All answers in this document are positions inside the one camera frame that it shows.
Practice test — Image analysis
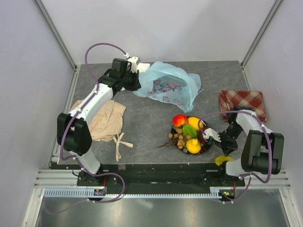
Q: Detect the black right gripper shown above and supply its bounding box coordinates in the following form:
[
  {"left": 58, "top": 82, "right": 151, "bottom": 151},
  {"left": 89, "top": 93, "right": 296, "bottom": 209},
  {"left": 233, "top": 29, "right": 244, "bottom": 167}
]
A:
[{"left": 214, "top": 122, "right": 243, "bottom": 157}]

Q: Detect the yellow fake star fruit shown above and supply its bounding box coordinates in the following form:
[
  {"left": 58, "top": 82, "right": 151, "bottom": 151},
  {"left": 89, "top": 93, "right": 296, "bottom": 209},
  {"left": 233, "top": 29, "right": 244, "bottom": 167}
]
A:
[{"left": 215, "top": 156, "right": 234, "bottom": 166}]

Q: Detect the light blue plastic bag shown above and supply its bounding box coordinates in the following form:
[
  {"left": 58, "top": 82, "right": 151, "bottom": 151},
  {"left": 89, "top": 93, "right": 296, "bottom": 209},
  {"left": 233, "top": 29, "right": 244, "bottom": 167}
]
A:
[{"left": 134, "top": 61, "right": 202, "bottom": 113}]

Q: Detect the dark red fake apple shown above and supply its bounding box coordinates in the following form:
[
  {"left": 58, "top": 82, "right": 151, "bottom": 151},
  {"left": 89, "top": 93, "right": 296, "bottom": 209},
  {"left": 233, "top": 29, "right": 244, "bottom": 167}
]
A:
[{"left": 197, "top": 131, "right": 209, "bottom": 145}]

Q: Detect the yellow fake pear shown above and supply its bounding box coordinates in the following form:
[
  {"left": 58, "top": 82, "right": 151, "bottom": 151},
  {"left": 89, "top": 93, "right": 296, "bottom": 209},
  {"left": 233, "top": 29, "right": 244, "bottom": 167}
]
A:
[{"left": 186, "top": 139, "right": 201, "bottom": 154}]

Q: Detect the yellow fake lemon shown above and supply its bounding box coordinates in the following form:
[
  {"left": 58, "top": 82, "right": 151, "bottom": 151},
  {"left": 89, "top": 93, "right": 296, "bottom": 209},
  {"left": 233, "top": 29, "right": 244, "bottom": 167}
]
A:
[{"left": 188, "top": 117, "right": 204, "bottom": 131}]

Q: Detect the yellow fake berry bunch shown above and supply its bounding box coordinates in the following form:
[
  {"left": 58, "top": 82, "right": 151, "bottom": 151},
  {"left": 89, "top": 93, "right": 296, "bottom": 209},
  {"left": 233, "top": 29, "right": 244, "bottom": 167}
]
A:
[{"left": 158, "top": 128, "right": 193, "bottom": 149}]

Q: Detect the red yellow fake peach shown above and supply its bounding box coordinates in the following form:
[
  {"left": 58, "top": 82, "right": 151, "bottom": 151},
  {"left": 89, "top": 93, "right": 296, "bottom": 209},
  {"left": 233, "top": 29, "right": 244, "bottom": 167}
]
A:
[{"left": 172, "top": 114, "right": 188, "bottom": 128}]

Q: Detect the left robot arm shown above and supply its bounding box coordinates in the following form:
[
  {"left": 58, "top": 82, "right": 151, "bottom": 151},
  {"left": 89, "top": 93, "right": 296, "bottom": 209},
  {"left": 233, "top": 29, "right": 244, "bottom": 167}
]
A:
[{"left": 57, "top": 57, "right": 141, "bottom": 186}]

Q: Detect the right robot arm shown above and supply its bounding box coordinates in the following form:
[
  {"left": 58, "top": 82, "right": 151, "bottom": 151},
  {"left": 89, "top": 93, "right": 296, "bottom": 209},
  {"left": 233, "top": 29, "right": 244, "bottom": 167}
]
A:
[{"left": 217, "top": 105, "right": 284, "bottom": 186}]

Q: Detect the white folded cloth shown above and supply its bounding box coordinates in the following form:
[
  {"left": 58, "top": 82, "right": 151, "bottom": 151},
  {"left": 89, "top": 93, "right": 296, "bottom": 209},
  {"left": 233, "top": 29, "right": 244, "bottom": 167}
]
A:
[{"left": 137, "top": 62, "right": 151, "bottom": 73}]

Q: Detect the dark rimmed beige plate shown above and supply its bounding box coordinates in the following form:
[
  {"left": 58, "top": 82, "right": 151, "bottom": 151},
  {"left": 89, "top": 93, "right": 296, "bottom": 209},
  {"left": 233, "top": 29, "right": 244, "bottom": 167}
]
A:
[{"left": 171, "top": 121, "right": 212, "bottom": 155}]

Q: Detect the beige crumpled cloth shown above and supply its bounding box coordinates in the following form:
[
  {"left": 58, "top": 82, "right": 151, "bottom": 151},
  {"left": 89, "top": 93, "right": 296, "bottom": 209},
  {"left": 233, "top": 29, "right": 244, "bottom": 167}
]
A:
[{"left": 68, "top": 99, "right": 134, "bottom": 162}]

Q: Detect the red plaid cloth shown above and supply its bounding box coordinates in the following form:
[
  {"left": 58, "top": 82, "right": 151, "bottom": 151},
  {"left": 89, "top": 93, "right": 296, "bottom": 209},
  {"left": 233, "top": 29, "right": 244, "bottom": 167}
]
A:
[{"left": 218, "top": 90, "right": 267, "bottom": 122}]

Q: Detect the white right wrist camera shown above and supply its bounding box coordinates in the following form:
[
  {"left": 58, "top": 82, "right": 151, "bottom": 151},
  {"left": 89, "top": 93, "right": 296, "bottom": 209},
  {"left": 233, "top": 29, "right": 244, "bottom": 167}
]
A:
[{"left": 202, "top": 128, "right": 221, "bottom": 142}]

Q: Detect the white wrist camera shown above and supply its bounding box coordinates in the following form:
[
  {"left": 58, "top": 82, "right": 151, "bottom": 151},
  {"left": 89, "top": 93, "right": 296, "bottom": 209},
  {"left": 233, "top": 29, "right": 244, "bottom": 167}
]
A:
[
  {"left": 202, "top": 128, "right": 221, "bottom": 142},
  {"left": 124, "top": 53, "right": 141, "bottom": 73}
]

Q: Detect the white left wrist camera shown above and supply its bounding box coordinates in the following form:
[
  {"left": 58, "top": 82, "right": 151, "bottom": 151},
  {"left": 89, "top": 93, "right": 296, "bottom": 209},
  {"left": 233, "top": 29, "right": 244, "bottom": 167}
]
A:
[{"left": 124, "top": 53, "right": 141, "bottom": 73}]

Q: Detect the aluminium frame rail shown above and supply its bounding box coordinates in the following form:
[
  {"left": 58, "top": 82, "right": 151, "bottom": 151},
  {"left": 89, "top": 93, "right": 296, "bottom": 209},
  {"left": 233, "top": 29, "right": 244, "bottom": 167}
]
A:
[{"left": 33, "top": 169, "right": 291, "bottom": 189}]

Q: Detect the white slotted cable duct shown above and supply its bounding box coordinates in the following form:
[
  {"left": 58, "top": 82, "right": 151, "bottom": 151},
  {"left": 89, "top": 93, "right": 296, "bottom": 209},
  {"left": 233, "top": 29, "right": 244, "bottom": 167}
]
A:
[{"left": 44, "top": 186, "right": 236, "bottom": 198}]

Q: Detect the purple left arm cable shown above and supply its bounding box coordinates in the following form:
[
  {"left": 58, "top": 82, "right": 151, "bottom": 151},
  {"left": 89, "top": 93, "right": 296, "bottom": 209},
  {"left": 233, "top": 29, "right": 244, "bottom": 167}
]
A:
[{"left": 58, "top": 43, "right": 130, "bottom": 161}]

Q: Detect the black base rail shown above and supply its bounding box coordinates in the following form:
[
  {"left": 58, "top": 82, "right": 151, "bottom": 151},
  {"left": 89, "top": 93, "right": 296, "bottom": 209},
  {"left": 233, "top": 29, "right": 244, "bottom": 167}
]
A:
[{"left": 77, "top": 162, "right": 249, "bottom": 190}]

